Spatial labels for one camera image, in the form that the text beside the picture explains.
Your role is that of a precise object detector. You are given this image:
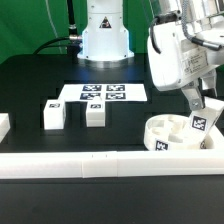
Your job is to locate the grey thin cable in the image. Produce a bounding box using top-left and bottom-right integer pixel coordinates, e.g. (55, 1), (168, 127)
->
(44, 0), (64, 55)

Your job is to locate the white marker sheet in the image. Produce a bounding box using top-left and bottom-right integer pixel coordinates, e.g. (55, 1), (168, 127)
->
(59, 83), (147, 102)

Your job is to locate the grey braided camera cable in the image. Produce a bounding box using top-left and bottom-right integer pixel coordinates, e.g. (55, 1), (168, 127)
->
(148, 0), (224, 55)

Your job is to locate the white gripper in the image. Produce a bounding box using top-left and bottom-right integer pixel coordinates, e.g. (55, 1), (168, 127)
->
(147, 9), (224, 111)

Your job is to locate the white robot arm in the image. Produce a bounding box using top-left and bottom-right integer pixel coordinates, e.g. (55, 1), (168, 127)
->
(78, 0), (224, 110)

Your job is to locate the black cable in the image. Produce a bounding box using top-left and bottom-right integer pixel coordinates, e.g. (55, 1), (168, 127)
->
(32, 0), (83, 56)

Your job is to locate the white U-shaped fence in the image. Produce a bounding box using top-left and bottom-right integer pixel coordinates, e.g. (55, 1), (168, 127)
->
(0, 113), (224, 180)

